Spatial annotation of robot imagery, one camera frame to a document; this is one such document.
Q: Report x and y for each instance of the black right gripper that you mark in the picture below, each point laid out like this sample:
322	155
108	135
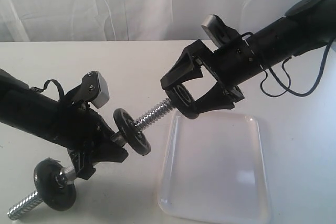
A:
230	65

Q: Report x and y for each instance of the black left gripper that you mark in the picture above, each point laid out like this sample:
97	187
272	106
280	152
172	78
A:
80	129

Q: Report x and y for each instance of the black weight plate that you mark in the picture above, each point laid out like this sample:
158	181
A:
52	187
182	100
130	133

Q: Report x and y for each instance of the chrome threaded dumbbell bar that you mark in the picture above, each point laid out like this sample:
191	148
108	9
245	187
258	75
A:
33	199

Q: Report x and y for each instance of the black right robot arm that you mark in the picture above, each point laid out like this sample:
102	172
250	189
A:
308	25

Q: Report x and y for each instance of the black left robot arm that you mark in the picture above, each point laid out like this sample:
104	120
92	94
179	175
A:
31	109

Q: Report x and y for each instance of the white rectangular plastic tray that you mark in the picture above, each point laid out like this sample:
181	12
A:
213	170

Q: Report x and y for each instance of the white backdrop curtain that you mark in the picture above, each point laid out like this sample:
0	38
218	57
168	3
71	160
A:
130	20

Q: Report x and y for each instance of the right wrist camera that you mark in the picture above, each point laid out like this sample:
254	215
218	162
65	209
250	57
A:
217	31

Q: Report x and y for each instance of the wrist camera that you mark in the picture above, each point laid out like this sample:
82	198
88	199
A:
93	89
217	31

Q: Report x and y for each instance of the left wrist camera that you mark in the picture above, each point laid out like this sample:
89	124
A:
93	89

